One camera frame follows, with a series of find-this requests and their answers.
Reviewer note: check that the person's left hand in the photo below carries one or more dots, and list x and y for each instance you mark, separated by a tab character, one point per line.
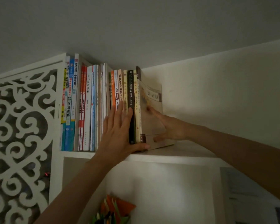
116	142

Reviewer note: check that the person's right hand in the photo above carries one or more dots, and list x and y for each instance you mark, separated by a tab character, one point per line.
175	129

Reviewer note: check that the white bookshelf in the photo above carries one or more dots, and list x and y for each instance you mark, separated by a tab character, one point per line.
177	158

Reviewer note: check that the row of shelved books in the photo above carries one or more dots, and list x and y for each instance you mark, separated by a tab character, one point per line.
88	102

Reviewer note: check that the person's right forearm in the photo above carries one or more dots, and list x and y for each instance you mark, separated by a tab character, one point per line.
247	156

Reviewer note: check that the person's left forearm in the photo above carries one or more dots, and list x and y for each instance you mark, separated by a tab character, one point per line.
72	195

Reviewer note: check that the colourful stationery bundle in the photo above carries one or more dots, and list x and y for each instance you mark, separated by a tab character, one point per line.
121	205

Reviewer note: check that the white carved lattice panel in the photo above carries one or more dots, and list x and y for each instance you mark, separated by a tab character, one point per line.
25	128

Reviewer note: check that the white paper sheet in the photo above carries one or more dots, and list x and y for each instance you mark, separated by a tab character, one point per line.
247	195

